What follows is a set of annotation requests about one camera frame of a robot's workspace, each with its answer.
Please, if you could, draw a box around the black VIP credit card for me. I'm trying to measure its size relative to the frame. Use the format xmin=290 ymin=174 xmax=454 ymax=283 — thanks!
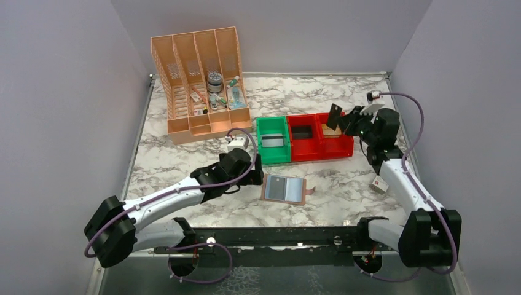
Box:
xmin=326 ymin=104 xmax=342 ymax=130

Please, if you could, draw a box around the red plastic double bin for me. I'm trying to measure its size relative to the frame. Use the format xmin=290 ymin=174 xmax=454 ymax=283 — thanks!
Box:
xmin=286 ymin=112 xmax=354 ymax=162

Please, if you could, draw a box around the green plastic bin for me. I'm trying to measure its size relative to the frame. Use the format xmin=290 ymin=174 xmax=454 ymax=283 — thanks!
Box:
xmin=256 ymin=116 xmax=291 ymax=165

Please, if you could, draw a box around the orange plastic file organizer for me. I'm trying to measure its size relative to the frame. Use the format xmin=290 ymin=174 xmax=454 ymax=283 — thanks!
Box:
xmin=151 ymin=26 xmax=253 ymax=144

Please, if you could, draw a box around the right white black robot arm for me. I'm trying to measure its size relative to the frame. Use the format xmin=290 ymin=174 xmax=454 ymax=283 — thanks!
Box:
xmin=327 ymin=106 xmax=462 ymax=269

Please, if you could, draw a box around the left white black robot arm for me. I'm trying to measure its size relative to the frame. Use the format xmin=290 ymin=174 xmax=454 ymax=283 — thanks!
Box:
xmin=84 ymin=148 xmax=264 ymax=268

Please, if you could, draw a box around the gold card box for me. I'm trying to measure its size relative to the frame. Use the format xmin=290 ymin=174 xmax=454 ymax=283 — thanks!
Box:
xmin=321 ymin=124 xmax=342 ymax=138

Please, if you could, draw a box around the grey card in green bin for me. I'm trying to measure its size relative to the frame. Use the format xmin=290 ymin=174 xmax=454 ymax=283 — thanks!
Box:
xmin=260 ymin=133 xmax=285 ymax=148

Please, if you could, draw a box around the small red white box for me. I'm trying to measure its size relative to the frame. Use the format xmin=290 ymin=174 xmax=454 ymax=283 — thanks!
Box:
xmin=370 ymin=175 xmax=389 ymax=194

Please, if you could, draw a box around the green marker pen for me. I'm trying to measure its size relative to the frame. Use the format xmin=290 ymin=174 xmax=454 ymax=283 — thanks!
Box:
xmin=215 ymin=96 xmax=227 ymax=108

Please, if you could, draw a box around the blue packaged item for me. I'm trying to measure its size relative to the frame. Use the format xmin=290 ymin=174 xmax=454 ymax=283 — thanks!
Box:
xmin=227 ymin=87 xmax=246 ymax=109

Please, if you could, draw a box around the red white small packet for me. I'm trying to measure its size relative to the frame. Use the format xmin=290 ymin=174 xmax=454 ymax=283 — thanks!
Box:
xmin=190 ymin=90 xmax=207 ymax=104

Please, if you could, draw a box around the small round tin can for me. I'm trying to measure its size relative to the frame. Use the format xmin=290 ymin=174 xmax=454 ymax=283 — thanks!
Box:
xmin=206 ymin=71 xmax=223 ymax=93

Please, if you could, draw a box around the green white glue tube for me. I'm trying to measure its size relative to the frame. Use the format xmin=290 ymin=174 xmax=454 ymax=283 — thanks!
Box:
xmin=227 ymin=76 xmax=240 ymax=88

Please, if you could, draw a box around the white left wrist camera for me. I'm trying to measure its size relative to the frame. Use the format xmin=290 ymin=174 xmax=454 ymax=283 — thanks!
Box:
xmin=225 ymin=136 xmax=249 ymax=152

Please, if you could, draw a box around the black metal base rail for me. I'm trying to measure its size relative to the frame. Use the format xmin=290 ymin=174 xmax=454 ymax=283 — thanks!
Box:
xmin=152 ymin=226 xmax=396 ymax=256

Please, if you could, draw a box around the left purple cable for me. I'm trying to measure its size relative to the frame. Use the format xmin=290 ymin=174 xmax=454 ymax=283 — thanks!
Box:
xmin=84 ymin=127 xmax=259 ymax=285

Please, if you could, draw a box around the purple cable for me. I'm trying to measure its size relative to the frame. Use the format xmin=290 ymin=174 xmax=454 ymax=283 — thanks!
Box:
xmin=84 ymin=127 xmax=259 ymax=285
xmin=352 ymin=92 xmax=459 ymax=283

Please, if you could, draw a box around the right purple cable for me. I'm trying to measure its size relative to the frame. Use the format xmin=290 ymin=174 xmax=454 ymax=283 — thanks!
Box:
xmin=352 ymin=92 xmax=459 ymax=283

